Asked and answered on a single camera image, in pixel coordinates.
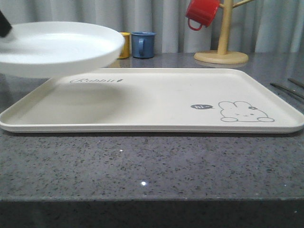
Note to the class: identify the blue enamel mug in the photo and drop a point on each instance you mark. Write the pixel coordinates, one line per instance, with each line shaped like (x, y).
(142, 44)

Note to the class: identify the silver metal fork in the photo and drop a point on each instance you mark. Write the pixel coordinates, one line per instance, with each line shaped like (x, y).
(281, 87)

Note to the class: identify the yellow enamel mug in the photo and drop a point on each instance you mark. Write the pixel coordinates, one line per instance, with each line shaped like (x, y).
(125, 52)

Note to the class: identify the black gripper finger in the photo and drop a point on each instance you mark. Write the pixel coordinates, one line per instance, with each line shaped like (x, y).
(5, 26)

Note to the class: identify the white round plate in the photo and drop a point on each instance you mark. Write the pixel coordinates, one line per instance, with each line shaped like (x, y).
(57, 49)

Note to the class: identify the red enamel mug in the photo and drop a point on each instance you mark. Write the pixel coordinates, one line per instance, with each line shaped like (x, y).
(202, 12)

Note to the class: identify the cream rabbit serving tray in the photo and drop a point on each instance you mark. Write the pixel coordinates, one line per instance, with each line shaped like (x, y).
(153, 100)

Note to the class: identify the wooden mug tree stand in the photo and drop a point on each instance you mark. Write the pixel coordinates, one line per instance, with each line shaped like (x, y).
(222, 55)

